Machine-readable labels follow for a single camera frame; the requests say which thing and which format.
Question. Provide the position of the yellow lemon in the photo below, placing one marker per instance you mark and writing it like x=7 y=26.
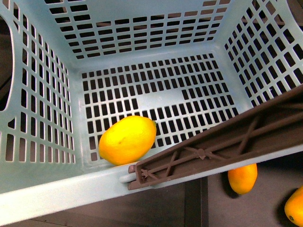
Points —
x=128 y=140

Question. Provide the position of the brown basket handle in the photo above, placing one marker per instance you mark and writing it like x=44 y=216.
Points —
x=270 y=130

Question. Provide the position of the yellow mango on shelf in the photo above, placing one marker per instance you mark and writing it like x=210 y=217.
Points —
x=242 y=179

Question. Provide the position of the yellow mango at edge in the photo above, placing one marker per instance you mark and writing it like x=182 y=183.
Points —
x=294 y=207

